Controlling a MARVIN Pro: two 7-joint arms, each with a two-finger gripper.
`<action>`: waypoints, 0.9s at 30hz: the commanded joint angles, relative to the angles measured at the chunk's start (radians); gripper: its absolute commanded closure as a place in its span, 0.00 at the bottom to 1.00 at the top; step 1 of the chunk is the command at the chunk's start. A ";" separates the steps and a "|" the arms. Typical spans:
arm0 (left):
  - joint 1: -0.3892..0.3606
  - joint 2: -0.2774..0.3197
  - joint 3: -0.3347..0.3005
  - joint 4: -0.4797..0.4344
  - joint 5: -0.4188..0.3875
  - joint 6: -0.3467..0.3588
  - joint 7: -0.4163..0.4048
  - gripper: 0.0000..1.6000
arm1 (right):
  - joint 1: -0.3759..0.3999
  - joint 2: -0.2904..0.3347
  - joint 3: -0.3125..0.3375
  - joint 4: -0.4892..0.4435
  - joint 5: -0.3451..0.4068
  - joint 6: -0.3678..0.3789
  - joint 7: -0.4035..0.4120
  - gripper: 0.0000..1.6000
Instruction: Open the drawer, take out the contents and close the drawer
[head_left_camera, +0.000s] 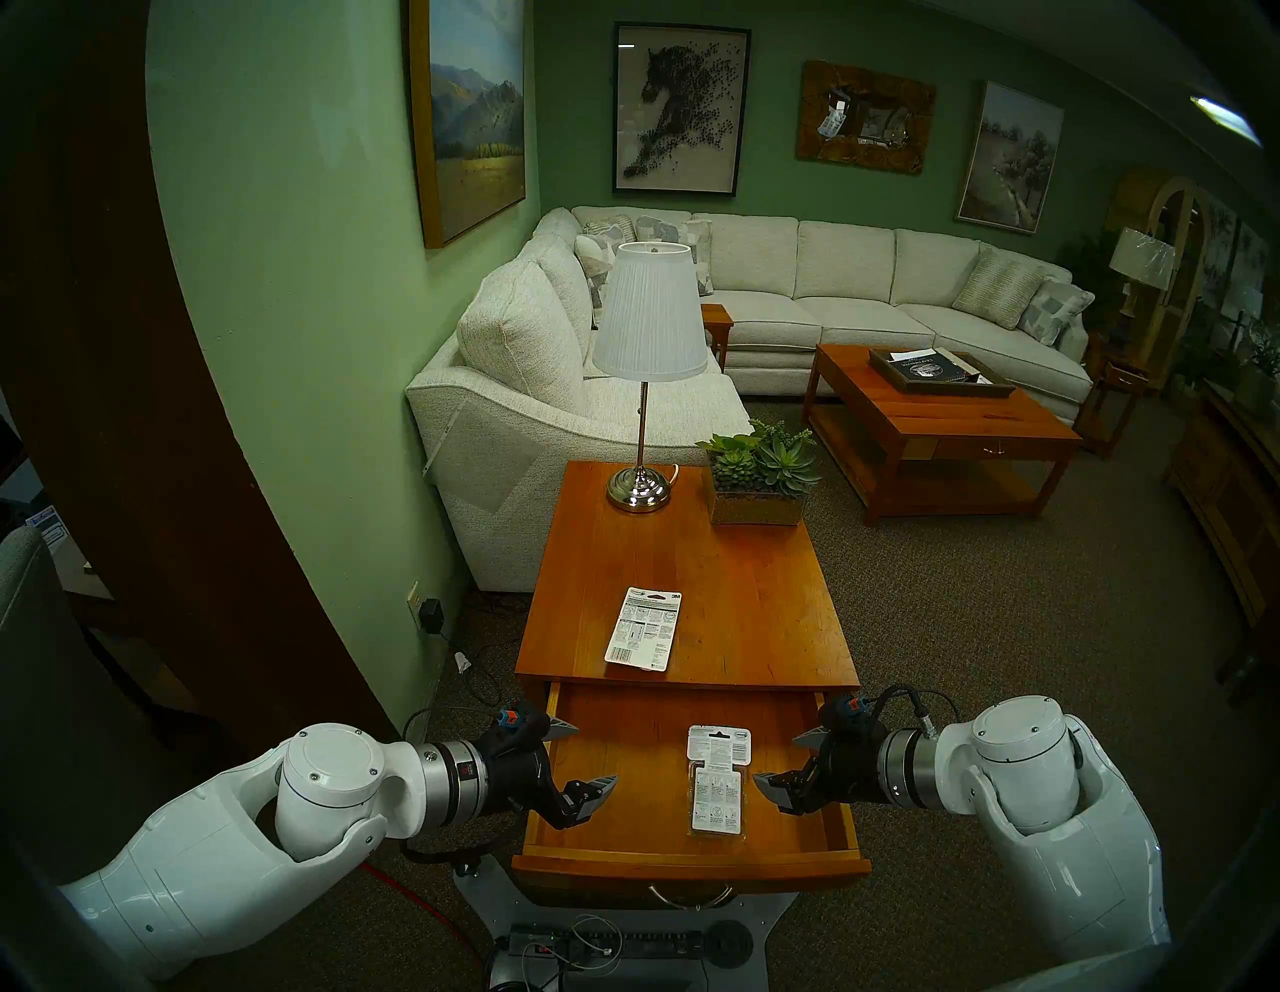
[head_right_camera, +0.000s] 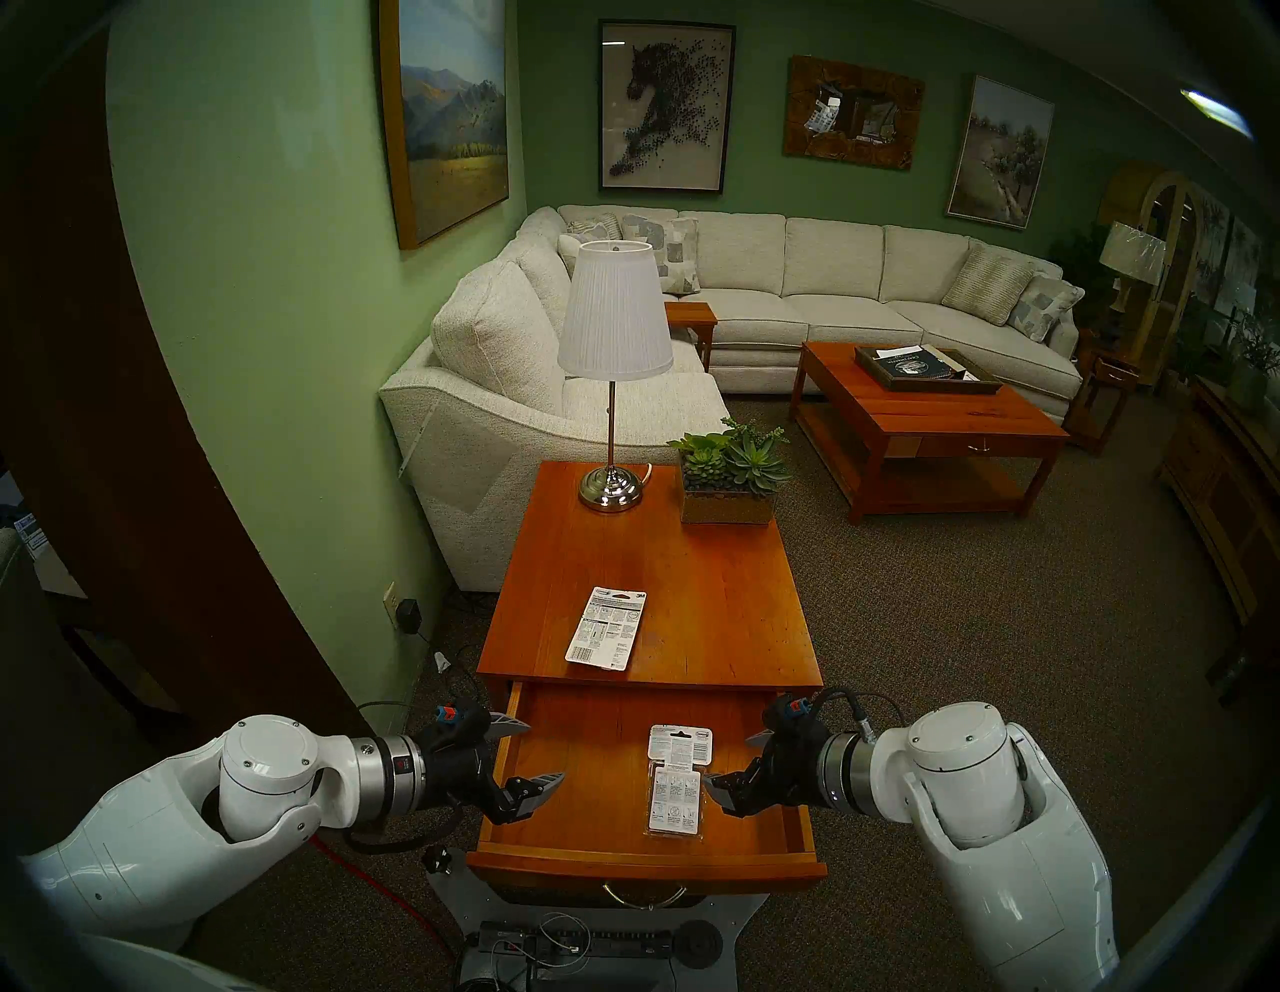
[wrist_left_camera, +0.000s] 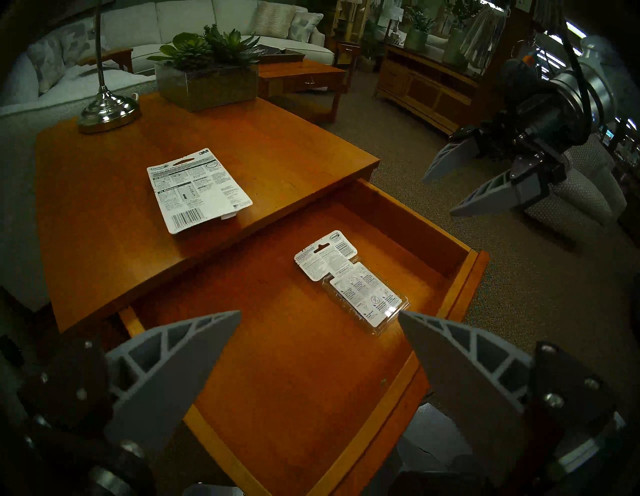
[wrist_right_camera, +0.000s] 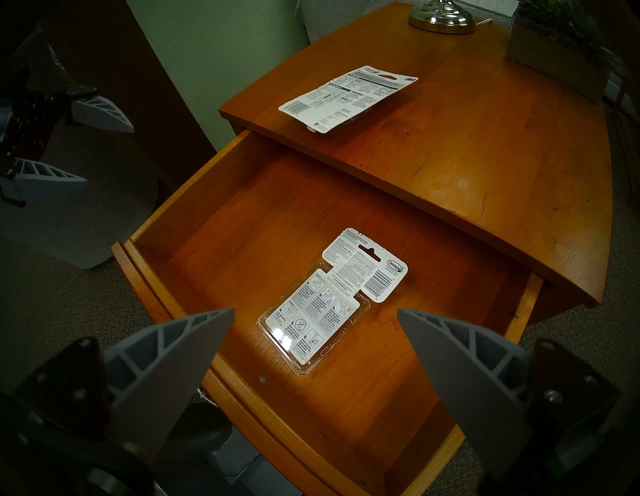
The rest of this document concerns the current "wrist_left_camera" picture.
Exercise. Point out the wooden coffee table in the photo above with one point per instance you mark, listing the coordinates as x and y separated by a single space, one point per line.
305 75

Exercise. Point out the white shade table lamp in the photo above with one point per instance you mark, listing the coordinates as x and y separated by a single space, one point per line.
107 112

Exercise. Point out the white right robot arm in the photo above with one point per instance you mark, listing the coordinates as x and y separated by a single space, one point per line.
585 95

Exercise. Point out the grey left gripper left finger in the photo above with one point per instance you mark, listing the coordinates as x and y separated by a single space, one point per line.
165 372

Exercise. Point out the succulent planter box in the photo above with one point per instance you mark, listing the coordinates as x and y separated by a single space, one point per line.
210 87

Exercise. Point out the cream sectional sofa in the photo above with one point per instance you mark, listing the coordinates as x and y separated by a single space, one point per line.
190 15

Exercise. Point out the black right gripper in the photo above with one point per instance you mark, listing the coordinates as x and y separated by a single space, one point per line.
535 135

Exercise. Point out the large Command hooks card package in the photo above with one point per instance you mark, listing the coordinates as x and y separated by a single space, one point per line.
195 190

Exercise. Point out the arched wooden cabinet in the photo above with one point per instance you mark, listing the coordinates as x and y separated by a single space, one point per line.
350 20

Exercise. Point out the plastic wrapped lampshade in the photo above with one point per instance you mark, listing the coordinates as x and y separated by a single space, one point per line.
485 37

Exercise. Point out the striped beige throw pillow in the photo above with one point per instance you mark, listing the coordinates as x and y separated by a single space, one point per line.
272 19

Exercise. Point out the small clear Command blister package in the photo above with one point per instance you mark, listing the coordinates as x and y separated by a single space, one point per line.
350 280

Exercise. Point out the dark red end table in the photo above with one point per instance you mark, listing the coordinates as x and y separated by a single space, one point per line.
347 50

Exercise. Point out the potted green plant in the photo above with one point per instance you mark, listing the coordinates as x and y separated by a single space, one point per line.
417 32

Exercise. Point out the grey patterned throw pillow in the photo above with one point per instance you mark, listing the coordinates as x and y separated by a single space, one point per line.
46 62
82 40
305 27

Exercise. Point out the orange wooden end table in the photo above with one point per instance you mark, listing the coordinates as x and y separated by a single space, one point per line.
125 240

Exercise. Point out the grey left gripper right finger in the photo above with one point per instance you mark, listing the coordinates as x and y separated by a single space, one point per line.
465 382

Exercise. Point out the small wooden side table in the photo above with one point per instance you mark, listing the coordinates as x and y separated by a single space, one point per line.
112 55

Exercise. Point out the wooden sideboard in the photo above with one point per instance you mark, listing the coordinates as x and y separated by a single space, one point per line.
430 95

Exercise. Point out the dark wooden tray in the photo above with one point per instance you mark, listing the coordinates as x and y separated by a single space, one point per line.
280 56

